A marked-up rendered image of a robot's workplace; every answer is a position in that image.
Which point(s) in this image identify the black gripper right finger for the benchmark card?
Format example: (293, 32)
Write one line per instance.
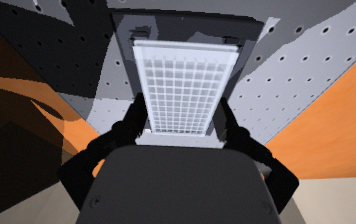
(281, 182)

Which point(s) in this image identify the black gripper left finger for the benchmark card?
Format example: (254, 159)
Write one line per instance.
(76, 174)

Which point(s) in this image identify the white well plate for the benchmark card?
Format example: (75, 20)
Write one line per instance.
(179, 97)

